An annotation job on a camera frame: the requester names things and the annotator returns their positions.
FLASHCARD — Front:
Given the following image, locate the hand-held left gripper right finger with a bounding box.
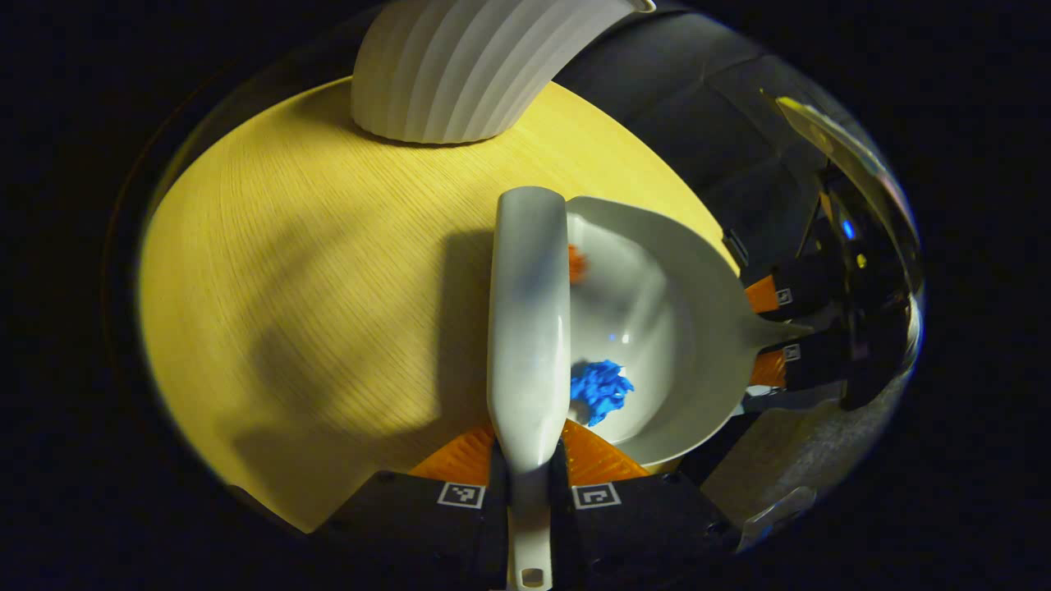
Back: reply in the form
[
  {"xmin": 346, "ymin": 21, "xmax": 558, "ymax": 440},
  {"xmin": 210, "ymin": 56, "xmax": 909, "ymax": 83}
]
[{"xmin": 548, "ymin": 419, "xmax": 741, "ymax": 591}]

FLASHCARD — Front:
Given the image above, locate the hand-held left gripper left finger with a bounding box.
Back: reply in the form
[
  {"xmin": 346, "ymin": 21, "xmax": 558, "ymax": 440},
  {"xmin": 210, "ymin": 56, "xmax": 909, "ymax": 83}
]
[{"xmin": 316, "ymin": 423, "xmax": 512, "ymax": 591}]

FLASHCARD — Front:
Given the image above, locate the white dustpan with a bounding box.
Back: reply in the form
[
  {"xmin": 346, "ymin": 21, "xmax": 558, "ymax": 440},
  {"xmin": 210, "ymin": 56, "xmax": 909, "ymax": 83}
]
[{"xmin": 567, "ymin": 195, "xmax": 814, "ymax": 467}]

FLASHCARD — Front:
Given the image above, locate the blue paper scrap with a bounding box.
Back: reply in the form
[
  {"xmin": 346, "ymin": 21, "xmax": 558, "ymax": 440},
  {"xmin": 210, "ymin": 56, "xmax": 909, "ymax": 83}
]
[{"xmin": 571, "ymin": 360, "xmax": 635, "ymax": 426}]

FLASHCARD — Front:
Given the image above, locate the small white broom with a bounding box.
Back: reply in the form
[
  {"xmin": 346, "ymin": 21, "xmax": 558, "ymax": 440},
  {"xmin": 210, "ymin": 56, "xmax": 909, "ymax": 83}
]
[{"xmin": 486, "ymin": 186, "xmax": 573, "ymax": 591}]

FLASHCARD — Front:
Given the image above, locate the black backdrop cloth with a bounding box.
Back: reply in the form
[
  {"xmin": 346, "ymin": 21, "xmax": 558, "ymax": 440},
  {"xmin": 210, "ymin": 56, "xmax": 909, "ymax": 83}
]
[{"xmin": 554, "ymin": 8, "xmax": 830, "ymax": 288}]

